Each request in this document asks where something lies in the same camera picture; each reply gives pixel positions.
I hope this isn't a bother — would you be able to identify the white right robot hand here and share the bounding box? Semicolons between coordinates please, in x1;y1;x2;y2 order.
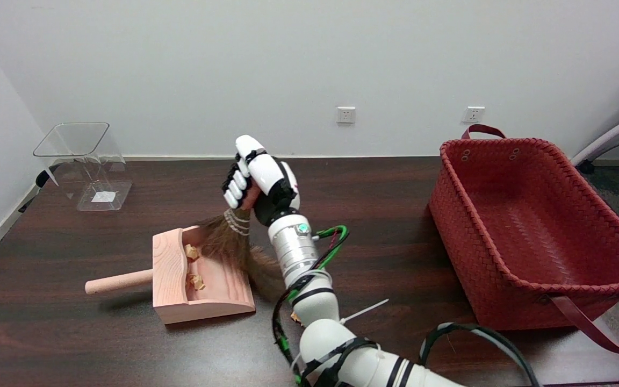
221;134;301;226

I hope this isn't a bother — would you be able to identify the brown straw hand broom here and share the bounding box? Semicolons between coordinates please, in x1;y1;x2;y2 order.
197;183;289;302

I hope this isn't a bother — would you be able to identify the wooden dustpan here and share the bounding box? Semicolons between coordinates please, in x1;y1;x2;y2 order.
85;225;256;325

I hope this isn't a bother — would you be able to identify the long white zip tie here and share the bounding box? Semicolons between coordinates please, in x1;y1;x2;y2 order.
340;299;390;325

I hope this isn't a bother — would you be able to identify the clear plastic container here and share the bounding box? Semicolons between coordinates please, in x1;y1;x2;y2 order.
33;122;133;212

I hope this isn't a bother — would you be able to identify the black table clamp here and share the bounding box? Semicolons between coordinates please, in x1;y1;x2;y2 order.
18;166;60;213

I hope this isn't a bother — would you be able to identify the red woven basket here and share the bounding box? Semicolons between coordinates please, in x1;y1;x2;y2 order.
429;124;619;355

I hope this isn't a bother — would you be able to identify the pink and grey chair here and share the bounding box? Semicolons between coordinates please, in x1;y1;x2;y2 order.
571;105;619;174

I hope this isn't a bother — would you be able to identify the black cable with white tape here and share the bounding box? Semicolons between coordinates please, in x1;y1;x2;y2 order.
420;322;544;387

